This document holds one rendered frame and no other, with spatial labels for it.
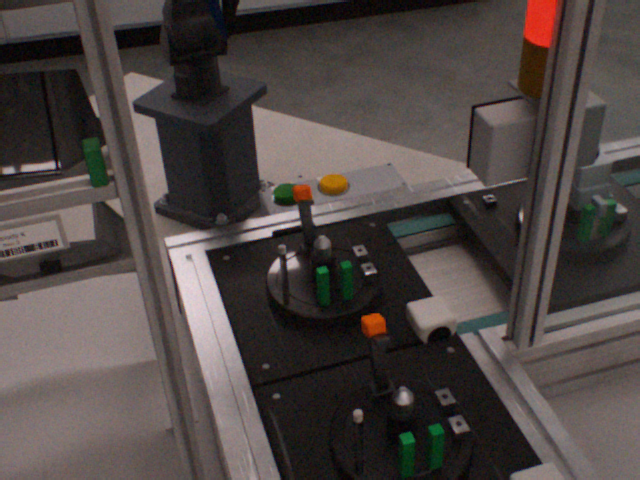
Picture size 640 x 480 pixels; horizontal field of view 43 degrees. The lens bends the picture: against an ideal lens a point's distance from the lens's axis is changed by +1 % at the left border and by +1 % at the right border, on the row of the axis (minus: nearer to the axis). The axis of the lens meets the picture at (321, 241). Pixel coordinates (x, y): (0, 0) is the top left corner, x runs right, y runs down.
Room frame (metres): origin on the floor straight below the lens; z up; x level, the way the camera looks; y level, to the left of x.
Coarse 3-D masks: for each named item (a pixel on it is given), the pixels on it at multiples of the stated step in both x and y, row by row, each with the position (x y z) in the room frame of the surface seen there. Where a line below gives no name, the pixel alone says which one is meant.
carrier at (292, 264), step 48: (288, 240) 0.84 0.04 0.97; (336, 240) 0.83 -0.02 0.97; (384, 240) 0.83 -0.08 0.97; (240, 288) 0.74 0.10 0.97; (288, 288) 0.69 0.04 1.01; (336, 288) 0.71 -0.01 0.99; (384, 288) 0.73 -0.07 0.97; (240, 336) 0.66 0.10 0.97; (288, 336) 0.66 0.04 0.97; (336, 336) 0.65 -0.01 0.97; (432, 336) 0.64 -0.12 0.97
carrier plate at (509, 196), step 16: (480, 192) 0.92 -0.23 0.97; (496, 192) 0.92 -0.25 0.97; (512, 192) 0.92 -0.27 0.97; (448, 208) 0.91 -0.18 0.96; (464, 208) 0.89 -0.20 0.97; (480, 208) 0.89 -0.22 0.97; (496, 208) 0.89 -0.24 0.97; (512, 208) 0.88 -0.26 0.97; (464, 224) 0.86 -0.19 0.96; (480, 224) 0.85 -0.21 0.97; (496, 224) 0.85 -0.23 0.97; (512, 224) 0.85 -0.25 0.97; (480, 240) 0.82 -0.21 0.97; (496, 240) 0.82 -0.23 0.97; (512, 240) 0.81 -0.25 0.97; (496, 256) 0.78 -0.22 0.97; (512, 256) 0.78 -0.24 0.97; (496, 272) 0.77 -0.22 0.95; (512, 272) 0.75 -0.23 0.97
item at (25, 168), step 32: (0, 96) 0.52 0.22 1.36; (32, 96) 0.52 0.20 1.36; (64, 96) 0.57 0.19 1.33; (0, 128) 0.51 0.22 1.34; (32, 128) 0.51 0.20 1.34; (64, 128) 0.54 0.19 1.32; (96, 128) 0.66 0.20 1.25; (0, 160) 0.50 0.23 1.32; (32, 160) 0.50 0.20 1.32; (64, 160) 0.51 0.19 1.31
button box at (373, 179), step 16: (352, 176) 1.00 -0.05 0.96; (368, 176) 0.99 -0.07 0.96; (384, 176) 0.99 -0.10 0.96; (400, 176) 0.99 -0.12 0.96; (272, 192) 0.96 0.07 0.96; (320, 192) 0.96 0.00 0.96; (352, 192) 0.95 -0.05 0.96; (368, 192) 0.95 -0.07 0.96; (272, 208) 0.92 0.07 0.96; (288, 208) 0.92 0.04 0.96
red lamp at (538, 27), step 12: (540, 0) 0.66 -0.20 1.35; (552, 0) 0.66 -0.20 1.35; (528, 12) 0.68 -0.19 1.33; (540, 12) 0.66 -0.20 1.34; (552, 12) 0.66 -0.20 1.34; (528, 24) 0.67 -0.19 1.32; (540, 24) 0.66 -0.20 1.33; (552, 24) 0.66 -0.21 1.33; (528, 36) 0.67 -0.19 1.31; (540, 36) 0.66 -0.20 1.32
